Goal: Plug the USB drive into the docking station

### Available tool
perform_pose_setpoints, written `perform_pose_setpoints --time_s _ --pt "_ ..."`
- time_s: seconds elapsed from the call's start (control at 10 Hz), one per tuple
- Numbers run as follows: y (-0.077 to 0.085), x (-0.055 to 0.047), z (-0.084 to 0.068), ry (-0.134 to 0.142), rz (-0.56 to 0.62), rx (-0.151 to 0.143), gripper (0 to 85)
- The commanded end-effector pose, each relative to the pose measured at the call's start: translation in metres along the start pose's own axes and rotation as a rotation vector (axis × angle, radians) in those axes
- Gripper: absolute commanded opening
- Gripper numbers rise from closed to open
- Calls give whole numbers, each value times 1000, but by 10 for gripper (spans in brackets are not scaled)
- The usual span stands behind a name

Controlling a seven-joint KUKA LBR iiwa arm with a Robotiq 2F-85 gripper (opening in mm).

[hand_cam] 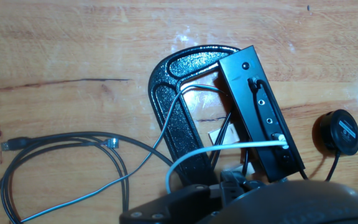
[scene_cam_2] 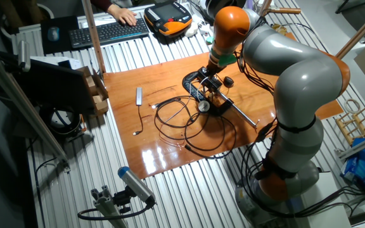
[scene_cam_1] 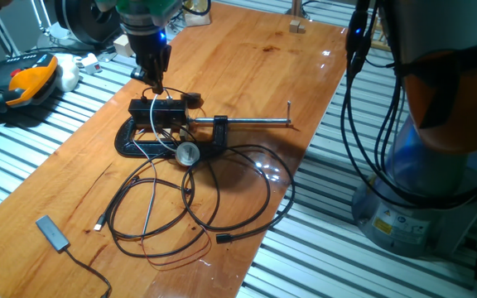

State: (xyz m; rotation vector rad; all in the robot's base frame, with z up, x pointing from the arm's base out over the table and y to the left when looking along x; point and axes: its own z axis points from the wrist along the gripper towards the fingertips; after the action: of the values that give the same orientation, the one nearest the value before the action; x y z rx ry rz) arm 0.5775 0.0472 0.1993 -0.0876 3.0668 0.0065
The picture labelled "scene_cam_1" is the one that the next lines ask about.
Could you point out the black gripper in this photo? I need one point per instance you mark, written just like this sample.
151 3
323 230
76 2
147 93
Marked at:
147 45

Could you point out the black metal C-clamp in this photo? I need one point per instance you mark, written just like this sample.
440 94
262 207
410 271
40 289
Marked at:
218 132

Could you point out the orange black teach pendant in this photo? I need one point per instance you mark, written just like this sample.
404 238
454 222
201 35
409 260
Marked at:
31 80

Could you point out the slim grey USB hub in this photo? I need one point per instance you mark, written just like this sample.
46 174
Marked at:
52 232

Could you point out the small wooden block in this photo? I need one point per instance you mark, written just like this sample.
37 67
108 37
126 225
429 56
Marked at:
294 27

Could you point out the white round USB device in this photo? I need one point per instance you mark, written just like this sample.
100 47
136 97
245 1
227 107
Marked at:
187 154

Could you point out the pale wooden cube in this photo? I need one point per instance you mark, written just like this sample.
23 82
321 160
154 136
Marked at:
122 45

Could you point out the small white adapter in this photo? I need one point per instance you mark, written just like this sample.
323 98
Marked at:
91 64

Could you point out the black docking station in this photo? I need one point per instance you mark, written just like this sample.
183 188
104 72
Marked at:
164 113

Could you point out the white rounded object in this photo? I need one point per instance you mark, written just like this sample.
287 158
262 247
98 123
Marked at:
68 74

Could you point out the wooden rack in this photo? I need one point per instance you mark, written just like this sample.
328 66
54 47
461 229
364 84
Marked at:
382 39

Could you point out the wooden board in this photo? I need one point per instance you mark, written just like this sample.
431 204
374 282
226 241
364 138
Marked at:
242 74

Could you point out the black round USB device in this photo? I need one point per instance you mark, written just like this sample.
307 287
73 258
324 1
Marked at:
191 98

